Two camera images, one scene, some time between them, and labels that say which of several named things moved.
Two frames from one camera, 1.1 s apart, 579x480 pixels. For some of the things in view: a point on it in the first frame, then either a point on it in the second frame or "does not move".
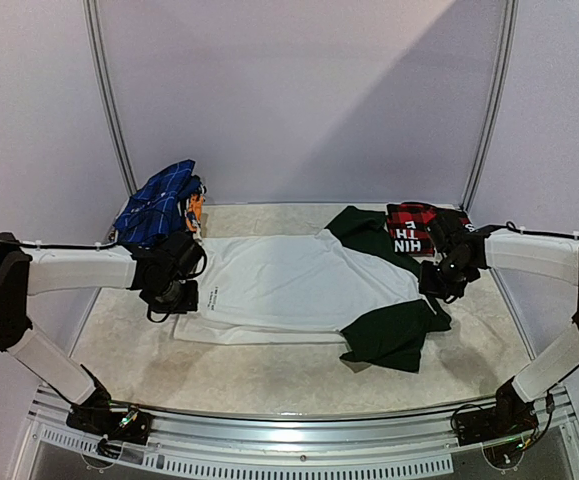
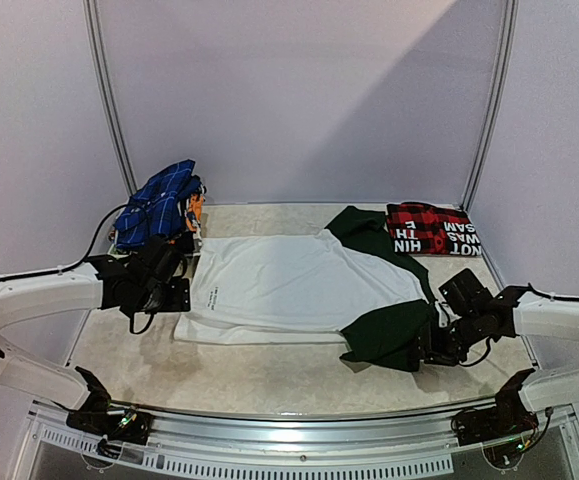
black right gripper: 430,279 -> 424,350
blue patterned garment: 157,207 does not move
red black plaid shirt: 409,222 does not move
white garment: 294,288 does not move
